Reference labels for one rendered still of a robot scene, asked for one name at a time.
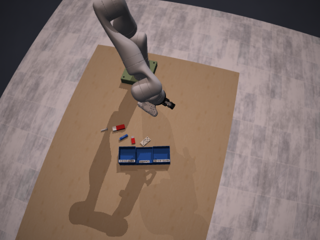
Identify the blue rack of three bins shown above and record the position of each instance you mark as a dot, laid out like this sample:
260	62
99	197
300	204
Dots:
131	155

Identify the red and white eraser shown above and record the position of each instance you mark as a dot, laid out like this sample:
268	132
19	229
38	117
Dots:
118	127

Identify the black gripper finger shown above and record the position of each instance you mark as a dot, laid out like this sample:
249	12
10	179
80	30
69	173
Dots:
170	104

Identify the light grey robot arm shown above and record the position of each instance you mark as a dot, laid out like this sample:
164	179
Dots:
133	50

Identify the white domino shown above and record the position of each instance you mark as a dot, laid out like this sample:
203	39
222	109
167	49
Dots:
145	141

